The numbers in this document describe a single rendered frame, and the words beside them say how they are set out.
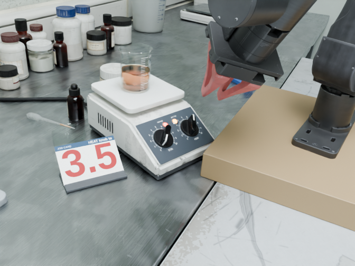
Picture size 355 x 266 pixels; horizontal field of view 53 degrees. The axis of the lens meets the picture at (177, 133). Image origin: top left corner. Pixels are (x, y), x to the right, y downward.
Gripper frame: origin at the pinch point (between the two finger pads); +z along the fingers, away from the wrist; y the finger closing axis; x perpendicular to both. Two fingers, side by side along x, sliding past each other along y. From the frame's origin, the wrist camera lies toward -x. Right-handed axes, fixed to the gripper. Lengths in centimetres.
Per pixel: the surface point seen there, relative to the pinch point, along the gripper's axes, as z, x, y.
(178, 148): 8.3, 5.3, 2.2
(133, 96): 8.9, -3.6, 9.3
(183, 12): 46, -85, -23
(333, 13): 35, -107, -101
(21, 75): 33.4, -24.1, 27.7
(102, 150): 12.7, 5.1, 13.0
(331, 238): -0.3, 20.9, -14.3
